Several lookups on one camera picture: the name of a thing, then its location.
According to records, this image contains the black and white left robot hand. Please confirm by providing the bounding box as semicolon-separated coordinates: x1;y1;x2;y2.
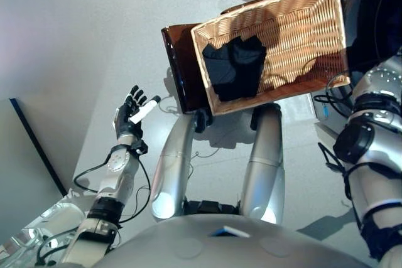
113;85;161;142

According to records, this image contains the black garment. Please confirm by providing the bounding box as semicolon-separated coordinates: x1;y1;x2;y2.
202;35;268;103

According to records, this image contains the grey front-loading washing machine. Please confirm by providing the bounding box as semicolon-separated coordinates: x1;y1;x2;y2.
310;0;402;134

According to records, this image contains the silver left robot leg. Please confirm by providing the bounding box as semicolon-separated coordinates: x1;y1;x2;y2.
150;107;214;222

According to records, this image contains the silver robot leg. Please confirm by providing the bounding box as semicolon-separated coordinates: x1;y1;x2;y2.
241;103;285;225
150;107;214;222

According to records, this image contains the glossy dark brown stool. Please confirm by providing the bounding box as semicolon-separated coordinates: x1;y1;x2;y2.
161;0;274;115

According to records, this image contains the silver right robot leg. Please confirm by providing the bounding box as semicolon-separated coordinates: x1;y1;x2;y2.
241;103;285;225

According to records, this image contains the silver robot torso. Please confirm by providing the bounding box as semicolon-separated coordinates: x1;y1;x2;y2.
94;214;371;268

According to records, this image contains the rectangular wicker laundry basket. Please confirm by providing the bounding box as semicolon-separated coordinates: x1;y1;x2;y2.
190;0;352;117

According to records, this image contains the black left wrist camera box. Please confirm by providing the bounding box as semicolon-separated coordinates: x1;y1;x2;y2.
131;141;149;156

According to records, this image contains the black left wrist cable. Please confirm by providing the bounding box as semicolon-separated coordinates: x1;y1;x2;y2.
36;151;152;265

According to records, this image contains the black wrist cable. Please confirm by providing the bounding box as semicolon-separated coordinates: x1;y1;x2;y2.
36;151;152;265
313;73;356;118

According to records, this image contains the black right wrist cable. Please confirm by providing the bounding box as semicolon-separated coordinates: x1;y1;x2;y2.
313;73;356;118

